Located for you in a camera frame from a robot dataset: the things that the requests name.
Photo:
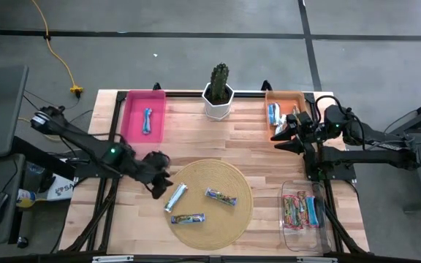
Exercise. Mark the white hexagonal plant pot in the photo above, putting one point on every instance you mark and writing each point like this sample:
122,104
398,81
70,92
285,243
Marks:
216,111

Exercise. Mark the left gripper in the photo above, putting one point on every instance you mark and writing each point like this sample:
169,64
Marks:
154,166

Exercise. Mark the dark metal desk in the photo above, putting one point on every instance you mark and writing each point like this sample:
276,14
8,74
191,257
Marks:
420,175

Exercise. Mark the green cactus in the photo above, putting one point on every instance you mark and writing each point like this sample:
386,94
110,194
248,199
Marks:
219,82

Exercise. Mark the blue purple granola bar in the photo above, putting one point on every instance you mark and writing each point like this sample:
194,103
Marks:
188,218

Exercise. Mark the pink plastic bin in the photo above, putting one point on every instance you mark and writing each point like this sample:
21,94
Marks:
137,131

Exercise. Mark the dark green granola bar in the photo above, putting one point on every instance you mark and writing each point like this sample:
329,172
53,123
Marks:
220,197

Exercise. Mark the orange plastic bin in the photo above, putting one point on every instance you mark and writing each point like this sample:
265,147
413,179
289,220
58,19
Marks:
287,100

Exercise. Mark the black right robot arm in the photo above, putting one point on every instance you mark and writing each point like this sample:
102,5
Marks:
378,155

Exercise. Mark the round woven placemat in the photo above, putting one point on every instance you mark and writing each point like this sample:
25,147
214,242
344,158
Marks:
214,233

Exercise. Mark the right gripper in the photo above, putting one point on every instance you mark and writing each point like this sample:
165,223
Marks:
313,133

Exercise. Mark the white printed box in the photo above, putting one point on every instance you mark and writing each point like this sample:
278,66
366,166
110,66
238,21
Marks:
62,190

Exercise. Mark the clear plastic bin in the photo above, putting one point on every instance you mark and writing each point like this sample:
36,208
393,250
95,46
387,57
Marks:
302,239

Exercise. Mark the plastic bottle yellow label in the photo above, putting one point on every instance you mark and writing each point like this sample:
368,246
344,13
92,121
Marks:
26,198

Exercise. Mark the red granola bar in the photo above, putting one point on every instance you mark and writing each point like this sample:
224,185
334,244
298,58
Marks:
294,216
301,202
287,210

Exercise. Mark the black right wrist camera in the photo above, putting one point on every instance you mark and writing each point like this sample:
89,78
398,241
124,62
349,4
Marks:
304,118

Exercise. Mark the silver metal bracket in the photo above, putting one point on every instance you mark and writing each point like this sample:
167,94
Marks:
316,260
112,259

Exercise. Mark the small black knob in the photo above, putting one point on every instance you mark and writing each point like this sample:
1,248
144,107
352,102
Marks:
22,242

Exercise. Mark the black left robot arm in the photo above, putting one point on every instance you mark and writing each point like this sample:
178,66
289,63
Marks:
86,144

